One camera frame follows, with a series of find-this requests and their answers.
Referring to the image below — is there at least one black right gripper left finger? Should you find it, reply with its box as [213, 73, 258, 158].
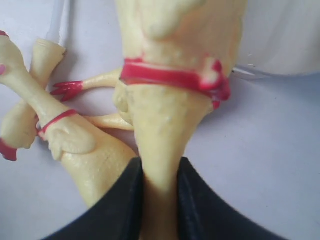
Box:
[46, 157, 143, 240]

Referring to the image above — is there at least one yellow rubber chicken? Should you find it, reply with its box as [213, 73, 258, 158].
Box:
[0, 30, 141, 208]
[115, 0, 248, 240]

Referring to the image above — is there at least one cream bin marked O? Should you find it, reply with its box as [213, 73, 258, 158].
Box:
[232, 0, 320, 79]

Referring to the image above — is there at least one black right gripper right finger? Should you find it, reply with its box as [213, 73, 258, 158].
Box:
[177, 157, 282, 240]

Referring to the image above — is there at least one detached chicken head with tube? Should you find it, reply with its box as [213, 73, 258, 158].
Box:
[0, 35, 66, 162]

